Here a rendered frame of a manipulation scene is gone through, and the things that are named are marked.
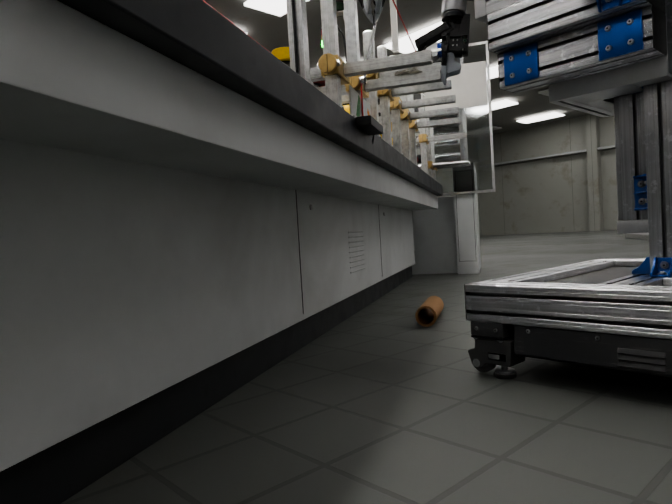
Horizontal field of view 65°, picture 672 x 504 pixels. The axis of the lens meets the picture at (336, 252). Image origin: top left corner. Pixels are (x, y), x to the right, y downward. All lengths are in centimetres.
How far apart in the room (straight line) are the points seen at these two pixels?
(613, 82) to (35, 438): 136
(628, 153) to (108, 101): 125
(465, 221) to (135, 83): 365
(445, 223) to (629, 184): 289
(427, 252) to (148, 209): 350
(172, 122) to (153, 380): 49
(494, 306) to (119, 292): 83
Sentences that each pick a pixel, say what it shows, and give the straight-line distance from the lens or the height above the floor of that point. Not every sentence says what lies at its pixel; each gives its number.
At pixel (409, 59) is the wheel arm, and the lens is 150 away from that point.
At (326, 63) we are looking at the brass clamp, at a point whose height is 82.
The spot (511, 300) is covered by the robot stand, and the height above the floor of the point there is 20.
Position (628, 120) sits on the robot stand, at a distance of 156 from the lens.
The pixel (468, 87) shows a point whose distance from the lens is 429.
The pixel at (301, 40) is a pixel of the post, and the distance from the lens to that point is 126.
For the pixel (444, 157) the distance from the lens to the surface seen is 421.
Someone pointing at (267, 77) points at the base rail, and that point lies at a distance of 96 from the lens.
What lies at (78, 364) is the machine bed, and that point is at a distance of 89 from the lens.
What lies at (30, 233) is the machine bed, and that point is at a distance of 82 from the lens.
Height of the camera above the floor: 37
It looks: 2 degrees down
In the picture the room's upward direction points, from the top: 3 degrees counter-clockwise
